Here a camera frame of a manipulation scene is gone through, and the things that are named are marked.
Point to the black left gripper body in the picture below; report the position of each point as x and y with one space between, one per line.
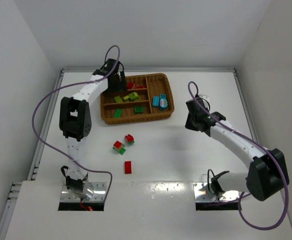
117 81

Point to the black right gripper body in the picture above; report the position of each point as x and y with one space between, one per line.
193 122

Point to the red flower printed lego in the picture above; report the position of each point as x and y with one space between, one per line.
131 85

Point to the dark green long lego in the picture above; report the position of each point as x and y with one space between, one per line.
118 113

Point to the teal printed lego brick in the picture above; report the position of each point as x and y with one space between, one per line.
163 103

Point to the red long lego brick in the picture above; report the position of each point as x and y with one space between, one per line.
130 139

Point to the dark green square lego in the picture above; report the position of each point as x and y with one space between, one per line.
138 109

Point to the teal long lego brick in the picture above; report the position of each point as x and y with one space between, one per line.
155 101

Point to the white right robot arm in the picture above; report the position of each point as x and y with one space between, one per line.
267 171

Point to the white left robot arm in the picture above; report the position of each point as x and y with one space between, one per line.
75 119

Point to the red green stacked legos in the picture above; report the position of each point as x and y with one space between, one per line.
119 147

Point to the brown wicker divided basket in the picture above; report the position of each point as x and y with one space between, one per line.
148 98

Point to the red curved lego brick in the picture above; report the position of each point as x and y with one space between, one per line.
128 167

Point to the aluminium frame rail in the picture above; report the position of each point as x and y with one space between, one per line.
155 69

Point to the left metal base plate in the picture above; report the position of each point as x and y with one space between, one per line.
93 192

